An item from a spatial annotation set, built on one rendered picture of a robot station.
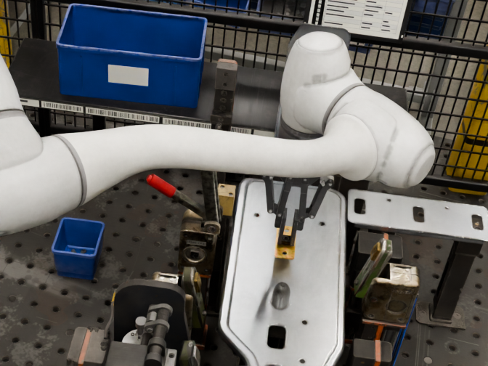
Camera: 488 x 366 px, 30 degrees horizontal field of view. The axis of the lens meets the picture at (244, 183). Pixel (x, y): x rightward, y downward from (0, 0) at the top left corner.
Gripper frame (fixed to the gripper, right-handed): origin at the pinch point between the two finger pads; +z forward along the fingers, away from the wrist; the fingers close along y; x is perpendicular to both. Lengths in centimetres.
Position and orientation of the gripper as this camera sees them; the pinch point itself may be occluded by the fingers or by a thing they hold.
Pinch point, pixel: (288, 226)
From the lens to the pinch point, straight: 169.4
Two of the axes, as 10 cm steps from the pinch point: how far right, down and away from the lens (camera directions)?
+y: 9.9, 1.3, -0.1
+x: 0.9, -6.7, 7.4
